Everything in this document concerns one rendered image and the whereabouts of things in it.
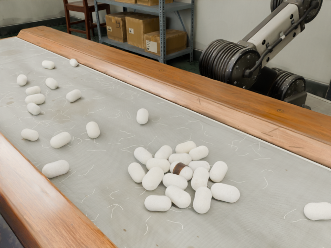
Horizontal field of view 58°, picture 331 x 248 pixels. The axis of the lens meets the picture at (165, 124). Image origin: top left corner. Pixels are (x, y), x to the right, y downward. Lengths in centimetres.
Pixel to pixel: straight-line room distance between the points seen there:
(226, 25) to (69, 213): 264
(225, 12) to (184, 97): 230
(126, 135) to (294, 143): 28
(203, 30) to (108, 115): 253
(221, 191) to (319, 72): 222
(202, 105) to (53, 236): 36
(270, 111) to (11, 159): 43
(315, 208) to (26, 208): 33
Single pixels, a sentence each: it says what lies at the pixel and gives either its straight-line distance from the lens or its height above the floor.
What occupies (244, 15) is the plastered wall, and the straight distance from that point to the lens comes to 277.
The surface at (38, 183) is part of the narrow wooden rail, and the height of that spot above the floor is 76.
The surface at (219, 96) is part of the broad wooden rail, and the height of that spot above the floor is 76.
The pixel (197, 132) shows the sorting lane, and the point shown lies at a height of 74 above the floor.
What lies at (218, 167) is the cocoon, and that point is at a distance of 42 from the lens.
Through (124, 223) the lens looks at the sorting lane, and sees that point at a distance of 37.
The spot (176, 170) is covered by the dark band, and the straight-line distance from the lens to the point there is 41.
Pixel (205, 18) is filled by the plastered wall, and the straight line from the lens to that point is 302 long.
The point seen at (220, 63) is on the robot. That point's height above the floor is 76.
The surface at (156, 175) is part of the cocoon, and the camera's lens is 40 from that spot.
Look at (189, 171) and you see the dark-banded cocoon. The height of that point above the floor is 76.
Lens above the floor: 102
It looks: 31 degrees down
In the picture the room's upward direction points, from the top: 1 degrees counter-clockwise
